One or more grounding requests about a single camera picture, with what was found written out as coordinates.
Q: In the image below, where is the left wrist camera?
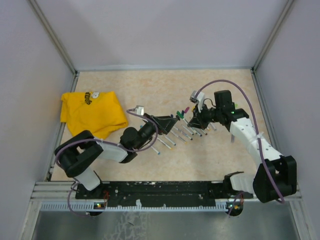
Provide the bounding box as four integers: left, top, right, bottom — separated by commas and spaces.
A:
134, 105, 145, 116

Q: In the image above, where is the white cable duct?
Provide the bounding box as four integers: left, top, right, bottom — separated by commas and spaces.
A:
39, 201, 236, 212

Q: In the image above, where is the dark blue capped marker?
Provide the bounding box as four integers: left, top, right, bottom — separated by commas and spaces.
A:
173, 126, 193, 141

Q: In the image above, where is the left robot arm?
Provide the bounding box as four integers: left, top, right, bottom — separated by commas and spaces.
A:
54, 113, 180, 199

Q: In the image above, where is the yellow t-shirt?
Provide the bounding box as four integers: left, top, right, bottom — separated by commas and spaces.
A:
60, 91, 129, 139

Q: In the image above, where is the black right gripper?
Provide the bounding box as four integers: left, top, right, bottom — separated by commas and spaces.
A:
187, 102, 222, 131

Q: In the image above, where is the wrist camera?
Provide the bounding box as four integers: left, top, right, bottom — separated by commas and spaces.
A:
189, 90, 205, 113
134, 105, 145, 116

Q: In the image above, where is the black eraser-cap white marker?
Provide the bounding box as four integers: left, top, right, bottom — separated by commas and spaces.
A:
182, 125, 194, 135

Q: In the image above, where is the blue eraser-cap white marker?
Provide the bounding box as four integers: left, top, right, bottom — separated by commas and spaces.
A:
164, 135, 176, 146

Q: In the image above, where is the left corner aluminium post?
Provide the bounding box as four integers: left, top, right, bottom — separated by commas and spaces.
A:
27, 0, 78, 75

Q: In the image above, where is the right corner aluminium post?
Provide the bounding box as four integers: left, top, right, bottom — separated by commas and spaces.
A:
251, 0, 296, 74

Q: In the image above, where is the dark green capped marker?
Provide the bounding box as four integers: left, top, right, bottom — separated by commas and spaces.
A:
176, 111, 188, 125

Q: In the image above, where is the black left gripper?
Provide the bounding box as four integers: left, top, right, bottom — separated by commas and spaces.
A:
135, 113, 178, 150

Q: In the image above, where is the yellow capped clear pen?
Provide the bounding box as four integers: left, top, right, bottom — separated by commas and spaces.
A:
170, 130, 187, 144

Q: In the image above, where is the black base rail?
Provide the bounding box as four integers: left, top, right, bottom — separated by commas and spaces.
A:
75, 181, 239, 208

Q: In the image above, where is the corner aluminium post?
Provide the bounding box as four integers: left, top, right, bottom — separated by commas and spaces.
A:
251, 0, 296, 74
27, 0, 78, 75

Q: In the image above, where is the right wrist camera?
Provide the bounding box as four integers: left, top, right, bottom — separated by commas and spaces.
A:
189, 90, 205, 113

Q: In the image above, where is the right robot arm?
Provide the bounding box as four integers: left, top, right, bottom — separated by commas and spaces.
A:
187, 90, 297, 203

